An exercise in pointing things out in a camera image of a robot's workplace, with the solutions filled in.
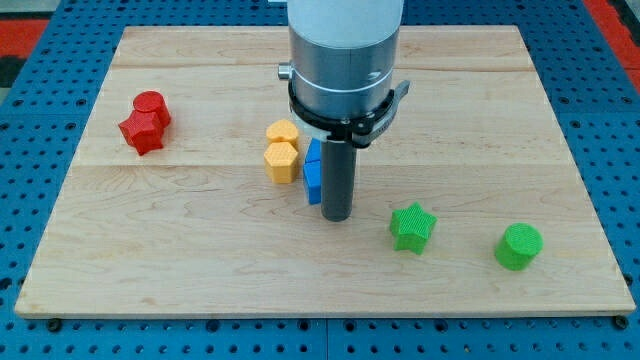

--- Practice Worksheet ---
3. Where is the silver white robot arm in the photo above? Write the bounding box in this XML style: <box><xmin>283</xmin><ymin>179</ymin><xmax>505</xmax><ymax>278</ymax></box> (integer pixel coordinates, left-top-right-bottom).
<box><xmin>287</xmin><ymin>0</ymin><xmax>404</xmax><ymax>121</ymax></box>

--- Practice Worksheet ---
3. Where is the green star block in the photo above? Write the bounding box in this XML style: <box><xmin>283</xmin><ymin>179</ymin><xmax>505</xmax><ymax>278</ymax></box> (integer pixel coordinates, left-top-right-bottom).
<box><xmin>389</xmin><ymin>202</ymin><xmax>438</xmax><ymax>255</ymax></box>

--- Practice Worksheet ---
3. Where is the red star block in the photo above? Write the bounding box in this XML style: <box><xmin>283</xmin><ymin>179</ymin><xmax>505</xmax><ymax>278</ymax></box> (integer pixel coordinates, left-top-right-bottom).
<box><xmin>118</xmin><ymin>110</ymin><xmax>164</xmax><ymax>156</ymax></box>

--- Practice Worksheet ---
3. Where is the red circle block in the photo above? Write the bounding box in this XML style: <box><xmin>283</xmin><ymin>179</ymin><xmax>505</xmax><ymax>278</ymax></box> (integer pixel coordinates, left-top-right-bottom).
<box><xmin>133</xmin><ymin>90</ymin><xmax>171</xmax><ymax>128</ymax></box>

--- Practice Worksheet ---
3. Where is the green circle block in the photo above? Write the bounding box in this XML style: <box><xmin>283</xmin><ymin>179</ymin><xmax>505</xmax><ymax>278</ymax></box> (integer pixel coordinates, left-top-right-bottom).
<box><xmin>494</xmin><ymin>223</ymin><xmax>544</xmax><ymax>271</ymax></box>

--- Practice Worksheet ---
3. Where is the blue block front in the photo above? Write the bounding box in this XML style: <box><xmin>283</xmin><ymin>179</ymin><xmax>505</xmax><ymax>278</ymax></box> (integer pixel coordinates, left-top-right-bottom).
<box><xmin>303</xmin><ymin>161</ymin><xmax>322</xmax><ymax>205</ymax></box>

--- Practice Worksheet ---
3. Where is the blue block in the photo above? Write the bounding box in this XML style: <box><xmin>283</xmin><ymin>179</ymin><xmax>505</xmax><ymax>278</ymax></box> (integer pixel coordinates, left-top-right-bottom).
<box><xmin>303</xmin><ymin>161</ymin><xmax>322</xmax><ymax>205</ymax></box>
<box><xmin>305</xmin><ymin>138</ymin><xmax>321</xmax><ymax>163</ymax></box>

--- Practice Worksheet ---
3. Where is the blue block rear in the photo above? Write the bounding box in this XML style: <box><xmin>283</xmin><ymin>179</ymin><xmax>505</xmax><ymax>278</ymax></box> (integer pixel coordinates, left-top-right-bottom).
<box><xmin>305</xmin><ymin>138</ymin><xmax>321</xmax><ymax>163</ymax></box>

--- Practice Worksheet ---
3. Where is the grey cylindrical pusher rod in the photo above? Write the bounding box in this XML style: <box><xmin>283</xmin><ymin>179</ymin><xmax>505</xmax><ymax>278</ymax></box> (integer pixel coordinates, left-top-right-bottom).
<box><xmin>321</xmin><ymin>140</ymin><xmax>357</xmax><ymax>222</ymax></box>

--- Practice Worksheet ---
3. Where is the yellow hexagon block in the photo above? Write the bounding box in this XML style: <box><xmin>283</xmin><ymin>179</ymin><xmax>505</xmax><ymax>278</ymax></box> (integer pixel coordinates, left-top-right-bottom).
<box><xmin>263</xmin><ymin>142</ymin><xmax>299</xmax><ymax>184</ymax></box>

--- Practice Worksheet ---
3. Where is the wooden board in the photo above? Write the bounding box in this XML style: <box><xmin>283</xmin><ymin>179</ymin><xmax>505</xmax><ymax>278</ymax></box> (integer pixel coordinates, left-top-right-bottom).
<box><xmin>15</xmin><ymin>26</ymin><xmax>636</xmax><ymax>319</ymax></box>

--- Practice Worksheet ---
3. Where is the black clamp ring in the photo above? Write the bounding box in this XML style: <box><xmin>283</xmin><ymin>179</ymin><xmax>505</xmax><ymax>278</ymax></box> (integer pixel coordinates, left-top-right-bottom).
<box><xmin>287</xmin><ymin>79</ymin><xmax>412</xmax><ymax>150</ymax></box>

